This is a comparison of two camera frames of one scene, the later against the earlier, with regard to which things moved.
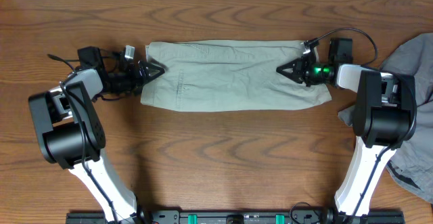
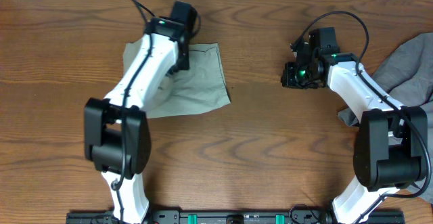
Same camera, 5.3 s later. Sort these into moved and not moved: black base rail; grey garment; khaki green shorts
Moved: khaki green shorts
Not moved: black base rail; grey garment
